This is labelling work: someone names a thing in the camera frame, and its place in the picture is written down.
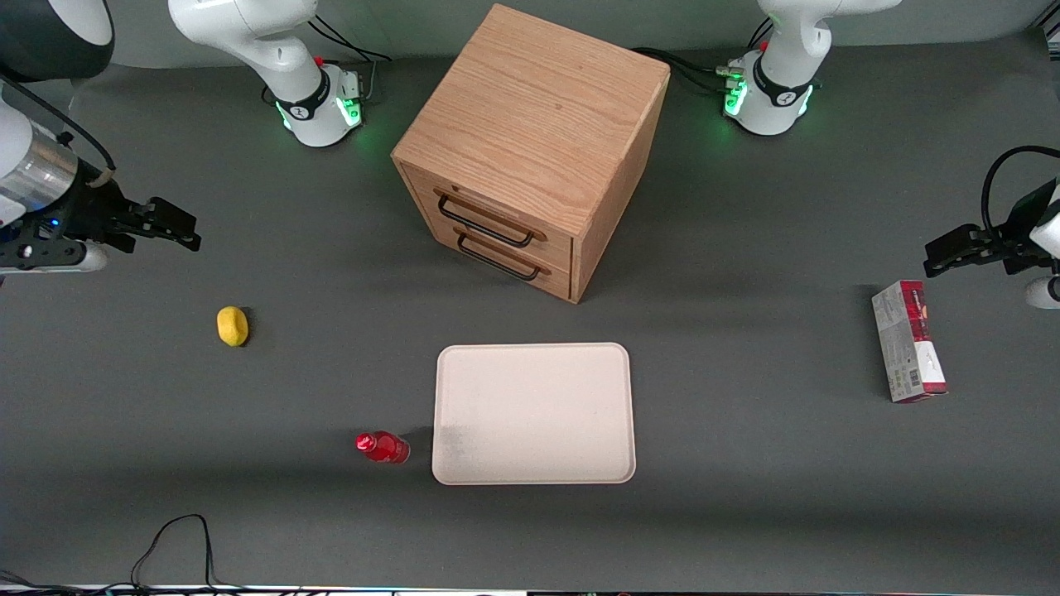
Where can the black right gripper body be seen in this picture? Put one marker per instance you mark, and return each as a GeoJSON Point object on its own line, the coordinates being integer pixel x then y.
{"type": "Point", "coordinates": [89, 209]}

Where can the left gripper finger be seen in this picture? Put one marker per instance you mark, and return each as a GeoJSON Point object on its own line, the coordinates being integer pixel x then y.
{"type": "Point", "coordinates": [948, 255]}
{"type": "Point", "coordinates": [973, 235]}

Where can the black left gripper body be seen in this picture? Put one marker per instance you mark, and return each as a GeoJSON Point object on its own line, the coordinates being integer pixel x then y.
{"type": "Point", "coordinates": [1020, 225]}

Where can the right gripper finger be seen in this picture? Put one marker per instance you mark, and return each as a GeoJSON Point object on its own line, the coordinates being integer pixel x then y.
{"type": "Point", "coordinates": [170, 237]}
{"type": "Point", "coordinates": [172, 213]}

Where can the small red coke bottle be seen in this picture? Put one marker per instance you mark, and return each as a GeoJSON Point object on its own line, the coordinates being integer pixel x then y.
{"type": "Point", "coordinates": [385, 448]}

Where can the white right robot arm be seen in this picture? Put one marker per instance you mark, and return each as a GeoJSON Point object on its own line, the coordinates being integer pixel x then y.
{"type": "Point", "coordinates": [248, 33]}

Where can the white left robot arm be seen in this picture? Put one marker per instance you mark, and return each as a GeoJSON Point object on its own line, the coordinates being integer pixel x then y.
{"type": "Point", "coordinates": [787, 91]}

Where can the beige rectangular tray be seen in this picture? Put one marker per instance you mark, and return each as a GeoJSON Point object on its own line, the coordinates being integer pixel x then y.
{"type": "Point", "coordinates": [534, 414]}

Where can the red plaid carton box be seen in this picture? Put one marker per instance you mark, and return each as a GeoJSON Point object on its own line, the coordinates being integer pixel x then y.
{"type": "Point", "coordinates": [909, 343]}

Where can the yellow lemon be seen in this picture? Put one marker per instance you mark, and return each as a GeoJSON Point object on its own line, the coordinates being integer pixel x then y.
{"type": "Point", "coordinates": [233, 326]}

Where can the wooden drawer cabinet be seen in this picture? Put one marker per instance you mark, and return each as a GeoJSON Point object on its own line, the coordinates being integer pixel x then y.
{"type": "Point", "coordinates": [538, 108]}

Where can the wooden drawer front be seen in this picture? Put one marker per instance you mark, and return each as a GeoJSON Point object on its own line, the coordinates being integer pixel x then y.
{"type": "Point", "coordinates": [559, 248]}
{"type": "Point", "coordinates": [559, 282]}

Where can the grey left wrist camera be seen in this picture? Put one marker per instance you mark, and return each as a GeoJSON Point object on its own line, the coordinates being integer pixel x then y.
{"type": "Point", "coordinates": [1045, 293]}

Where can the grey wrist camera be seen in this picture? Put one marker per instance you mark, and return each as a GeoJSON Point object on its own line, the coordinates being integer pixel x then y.
{"type": "Point", "coordinates": [1045, 293]}
{"type": "Point", "coordinates": [58, 259]}

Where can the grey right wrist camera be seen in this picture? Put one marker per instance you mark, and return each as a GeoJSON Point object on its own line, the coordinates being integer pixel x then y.
{"type": "Point", "coordinates": [58, 259]}

